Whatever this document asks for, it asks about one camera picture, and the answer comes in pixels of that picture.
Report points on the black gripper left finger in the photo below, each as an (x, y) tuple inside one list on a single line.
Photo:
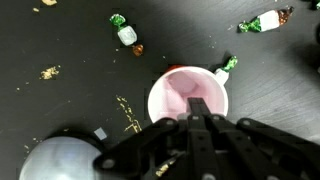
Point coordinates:
[(135, 156)]

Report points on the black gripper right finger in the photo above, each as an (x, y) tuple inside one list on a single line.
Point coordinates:
[(265, 152)]

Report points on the red plastic cup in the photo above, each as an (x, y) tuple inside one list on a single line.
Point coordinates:
[(169, 94)]

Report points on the candy green white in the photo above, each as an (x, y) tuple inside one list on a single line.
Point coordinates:
[(126, 34)]

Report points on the candy brown end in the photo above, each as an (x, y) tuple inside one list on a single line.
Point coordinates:
[(269, 20)]

